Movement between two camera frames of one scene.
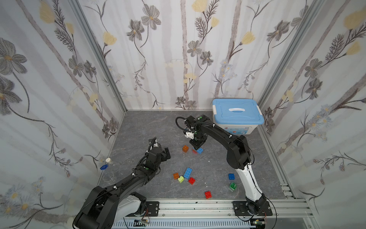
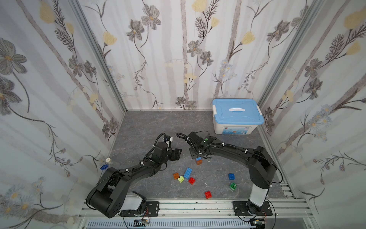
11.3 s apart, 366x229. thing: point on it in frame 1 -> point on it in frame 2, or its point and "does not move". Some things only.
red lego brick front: x=208 y=194 does not move
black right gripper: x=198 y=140 -> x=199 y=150
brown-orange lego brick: x=176 y=176 does not move
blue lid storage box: x=237 y=116 does not move
